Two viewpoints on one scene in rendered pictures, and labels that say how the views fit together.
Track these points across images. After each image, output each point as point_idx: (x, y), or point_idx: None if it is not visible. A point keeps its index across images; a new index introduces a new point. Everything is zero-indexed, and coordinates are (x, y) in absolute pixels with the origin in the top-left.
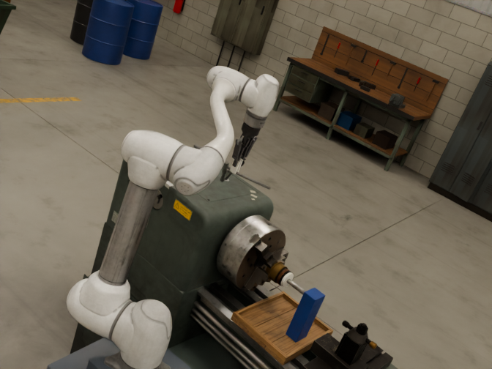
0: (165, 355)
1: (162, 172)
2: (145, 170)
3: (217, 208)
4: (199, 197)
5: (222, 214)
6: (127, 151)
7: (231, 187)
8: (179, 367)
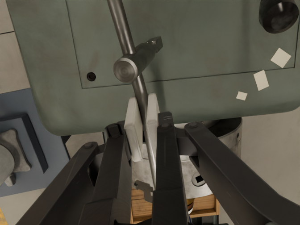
0: (51, 136)
1: None
2: None
3: (90, 117)
4: (68, 60)
5: (103, 129)
6: None
7: (225, 24)
8: (57, 153)
